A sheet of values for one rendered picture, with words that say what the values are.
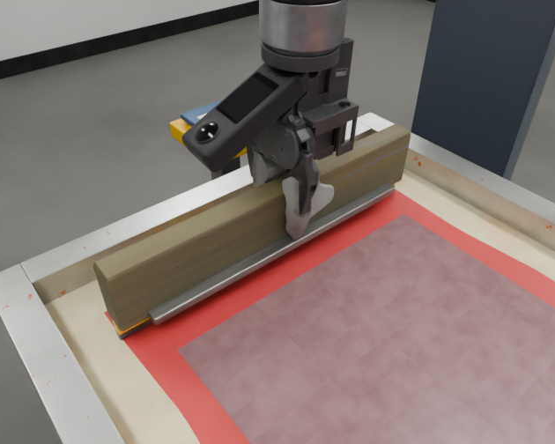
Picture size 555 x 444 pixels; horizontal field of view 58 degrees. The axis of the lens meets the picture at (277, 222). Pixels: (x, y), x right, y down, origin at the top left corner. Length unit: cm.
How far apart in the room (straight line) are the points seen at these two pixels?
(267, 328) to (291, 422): 10
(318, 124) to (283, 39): 9
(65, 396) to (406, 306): 34
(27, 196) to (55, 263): 196
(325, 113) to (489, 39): 45
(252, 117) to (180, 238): 13
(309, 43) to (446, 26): 49
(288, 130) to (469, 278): 27
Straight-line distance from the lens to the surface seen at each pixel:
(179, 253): 48
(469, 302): 58
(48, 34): 385
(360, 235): 63
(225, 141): 44
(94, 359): 53
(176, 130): 87
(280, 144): 49
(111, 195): 241
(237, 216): 50
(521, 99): 92
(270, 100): 45
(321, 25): 44
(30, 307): 55
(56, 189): 254
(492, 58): 90
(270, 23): 45
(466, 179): 71
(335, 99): 51
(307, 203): 51
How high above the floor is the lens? 137
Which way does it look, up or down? 40 degrees down
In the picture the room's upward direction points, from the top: straight up
